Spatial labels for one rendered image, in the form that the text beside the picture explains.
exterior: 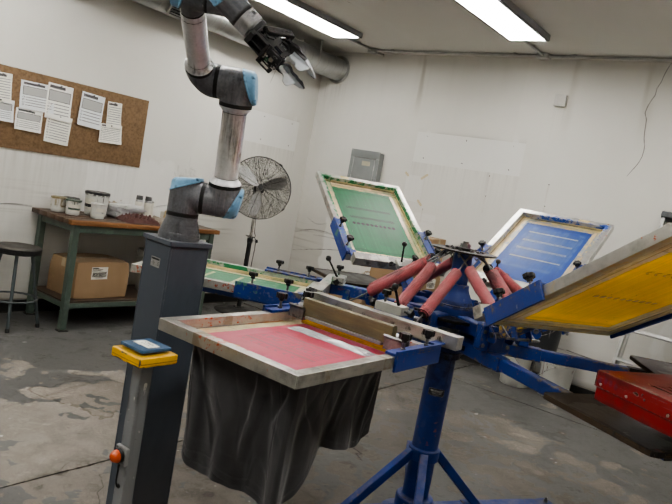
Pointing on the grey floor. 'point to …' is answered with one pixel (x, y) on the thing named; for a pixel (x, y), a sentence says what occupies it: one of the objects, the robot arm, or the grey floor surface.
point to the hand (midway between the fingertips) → (307, 79)
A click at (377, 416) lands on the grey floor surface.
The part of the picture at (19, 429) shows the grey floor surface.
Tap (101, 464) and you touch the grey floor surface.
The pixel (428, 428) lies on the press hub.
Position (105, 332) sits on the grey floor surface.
